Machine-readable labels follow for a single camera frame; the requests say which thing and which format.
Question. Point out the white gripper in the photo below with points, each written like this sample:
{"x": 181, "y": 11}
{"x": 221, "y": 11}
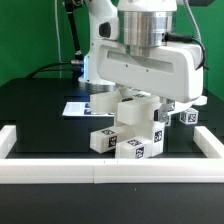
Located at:
{"x": 170, "y": 72}

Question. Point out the white chair seat plate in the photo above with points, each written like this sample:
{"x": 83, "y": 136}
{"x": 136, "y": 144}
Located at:
{"x": 148, "y": 129}

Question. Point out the white chair back frame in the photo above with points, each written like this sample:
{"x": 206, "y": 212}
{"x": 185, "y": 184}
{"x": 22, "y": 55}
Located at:
{"x": 139, "y": 109}

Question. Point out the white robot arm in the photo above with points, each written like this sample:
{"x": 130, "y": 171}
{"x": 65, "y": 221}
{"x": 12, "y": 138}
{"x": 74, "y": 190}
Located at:
{"x": 132, "y": 44}

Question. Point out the white marker sheet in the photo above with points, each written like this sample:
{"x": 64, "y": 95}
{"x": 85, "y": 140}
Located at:
{"x": 81, "y": 109}

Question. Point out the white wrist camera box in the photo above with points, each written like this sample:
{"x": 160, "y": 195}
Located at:
{"x": 109, "y": 29}

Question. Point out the white U-shaped fence frame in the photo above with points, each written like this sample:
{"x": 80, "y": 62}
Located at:
{"x": 160, "y": 170}

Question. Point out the black camera stand pole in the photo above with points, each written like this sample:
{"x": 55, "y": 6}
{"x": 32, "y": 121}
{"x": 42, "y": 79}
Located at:
{"x": 70, "y": 6}

